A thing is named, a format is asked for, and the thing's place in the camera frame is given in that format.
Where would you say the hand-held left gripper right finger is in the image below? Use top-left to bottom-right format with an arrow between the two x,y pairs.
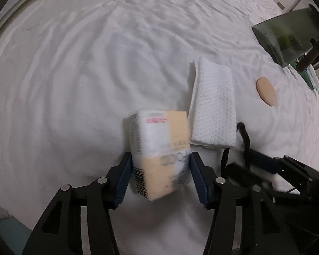
189,151 -> 301,255

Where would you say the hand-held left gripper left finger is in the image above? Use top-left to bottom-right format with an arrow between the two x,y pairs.
21,151 -> 133,255

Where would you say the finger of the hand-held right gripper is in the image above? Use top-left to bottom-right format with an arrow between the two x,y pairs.
239,149 -> 313,184
226,163 -> 309,205

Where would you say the tissue packet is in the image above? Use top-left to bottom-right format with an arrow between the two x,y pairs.
123,108 -> 191,202

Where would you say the beige powder puff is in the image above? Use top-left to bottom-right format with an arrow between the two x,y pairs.
256,76 -> 277,106

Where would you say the white cloth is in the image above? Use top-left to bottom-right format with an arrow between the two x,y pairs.
188,56 -> 236,148

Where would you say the dark translucent plastic bin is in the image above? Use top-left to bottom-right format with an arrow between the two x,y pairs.
252,4 -> 319,72

